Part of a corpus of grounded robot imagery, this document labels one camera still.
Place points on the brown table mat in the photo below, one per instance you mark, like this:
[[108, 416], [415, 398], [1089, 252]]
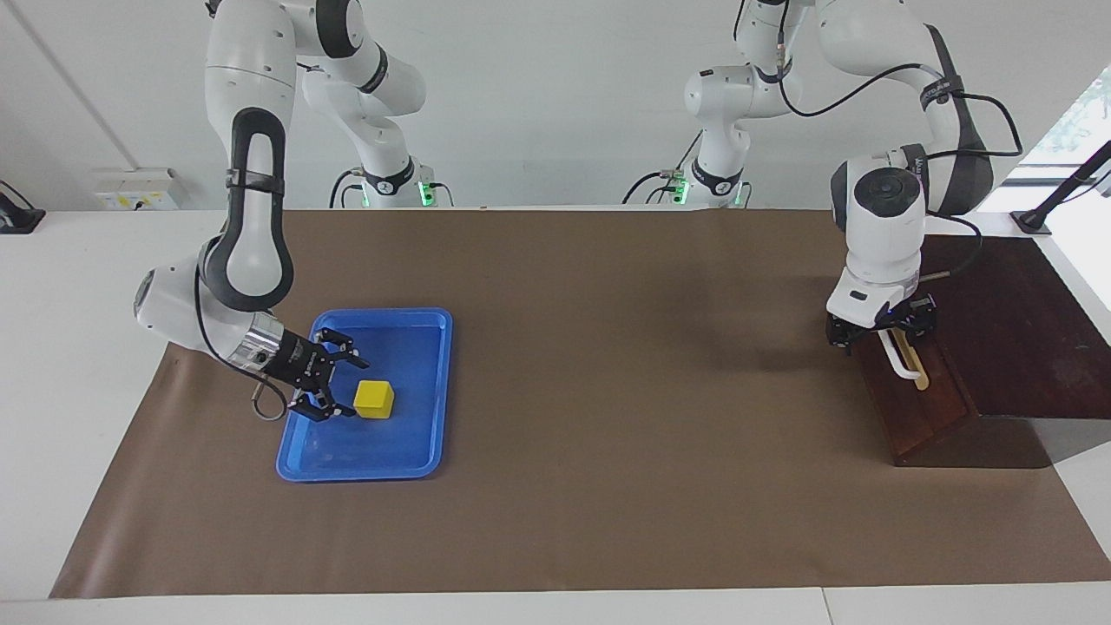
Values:
[[608, 417]]

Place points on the yellow block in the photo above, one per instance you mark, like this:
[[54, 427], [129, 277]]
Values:
[[374, 399]]

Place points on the wooden drawer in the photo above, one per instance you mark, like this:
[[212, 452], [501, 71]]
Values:
[[942, 391]]

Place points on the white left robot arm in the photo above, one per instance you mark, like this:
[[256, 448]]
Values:
[[881, 226]]

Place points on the black pole stand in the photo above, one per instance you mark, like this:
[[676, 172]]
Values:
[[1063, 187]]

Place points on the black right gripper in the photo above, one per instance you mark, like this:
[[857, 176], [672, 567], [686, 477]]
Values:
[[299, 365]]

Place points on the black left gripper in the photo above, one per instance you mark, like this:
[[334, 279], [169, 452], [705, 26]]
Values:
[[890, 328]]

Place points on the white power strip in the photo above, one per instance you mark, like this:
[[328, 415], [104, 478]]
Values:
[[130, 191]]

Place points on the blue plastic tray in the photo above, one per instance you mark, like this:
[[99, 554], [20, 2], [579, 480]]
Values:
[[399, 451]]

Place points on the bright window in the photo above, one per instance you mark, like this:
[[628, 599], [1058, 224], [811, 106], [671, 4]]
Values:
[[1076, 121]]

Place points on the black stand base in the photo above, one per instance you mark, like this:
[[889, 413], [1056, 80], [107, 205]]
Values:
[[17, 217]]

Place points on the dark wooden cabinet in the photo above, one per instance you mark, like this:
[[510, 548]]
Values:
[[1033, 347]]

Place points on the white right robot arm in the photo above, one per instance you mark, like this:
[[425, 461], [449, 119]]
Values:
[[252, 217]]

